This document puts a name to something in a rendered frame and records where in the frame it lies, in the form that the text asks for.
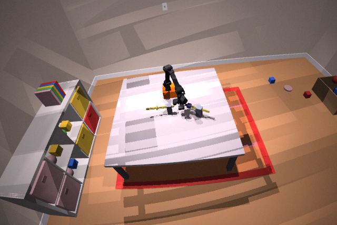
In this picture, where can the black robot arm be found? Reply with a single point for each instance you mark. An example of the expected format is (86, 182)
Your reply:
(178, 88)

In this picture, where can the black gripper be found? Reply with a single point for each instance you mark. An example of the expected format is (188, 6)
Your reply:
(180, 106)

